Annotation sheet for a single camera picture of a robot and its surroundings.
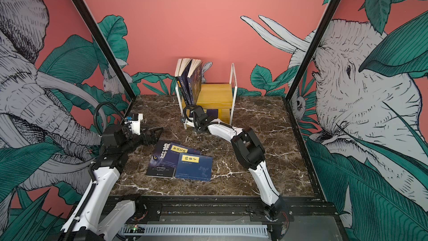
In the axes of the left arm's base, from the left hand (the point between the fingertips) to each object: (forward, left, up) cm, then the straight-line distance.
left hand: (154, 125), depth 76 cm
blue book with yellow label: (-12, -16, -22) cm, 30 cm away
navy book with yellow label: (-6, -4, -21) cm, 23 cm away
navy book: (+13, -28, -8) cm, 32 cm away
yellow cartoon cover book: (+21, -35, -20) cm, 45 cm away
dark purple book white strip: (-1, +3, -22) cm, 23 cm away
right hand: (+15, -18, -15) cm, 28 cm away
